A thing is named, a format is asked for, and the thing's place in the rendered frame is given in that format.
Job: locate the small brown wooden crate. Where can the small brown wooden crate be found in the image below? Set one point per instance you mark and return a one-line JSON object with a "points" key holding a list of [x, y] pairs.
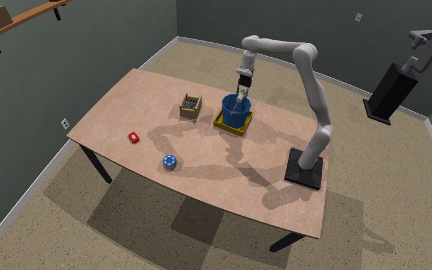
{"points": [[188, 104]]}

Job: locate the yellow shallow tray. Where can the yellow shallow tray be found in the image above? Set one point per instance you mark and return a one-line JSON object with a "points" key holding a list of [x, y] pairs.
{"points": [[218, 122]]}

